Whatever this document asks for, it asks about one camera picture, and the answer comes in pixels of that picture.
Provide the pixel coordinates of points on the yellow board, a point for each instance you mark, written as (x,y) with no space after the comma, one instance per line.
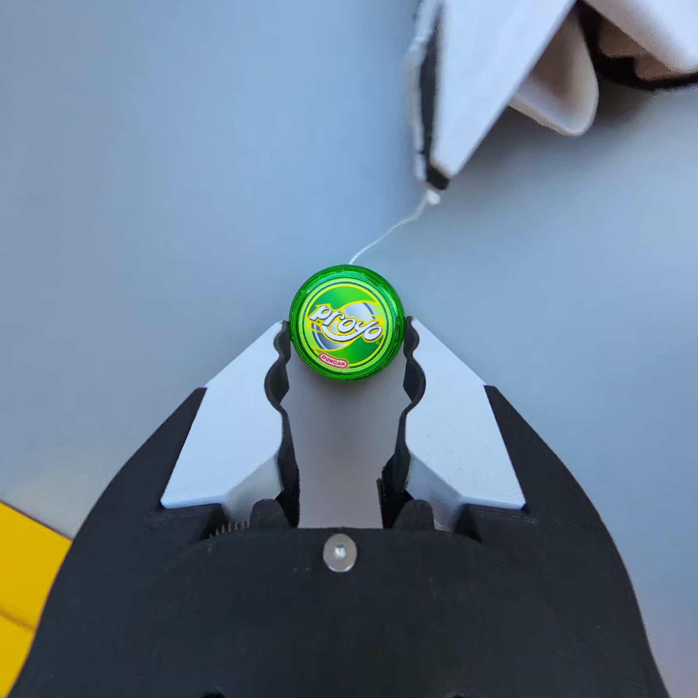
(24,589)

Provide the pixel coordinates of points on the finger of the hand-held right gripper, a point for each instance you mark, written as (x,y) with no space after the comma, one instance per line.
(480,82)

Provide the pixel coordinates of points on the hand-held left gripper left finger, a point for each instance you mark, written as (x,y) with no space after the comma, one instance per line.
(229,436)

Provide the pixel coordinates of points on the green yoyo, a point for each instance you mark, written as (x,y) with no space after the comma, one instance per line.
(347,323)

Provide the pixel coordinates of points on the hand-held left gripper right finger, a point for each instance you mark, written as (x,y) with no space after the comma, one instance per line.
(463,436)

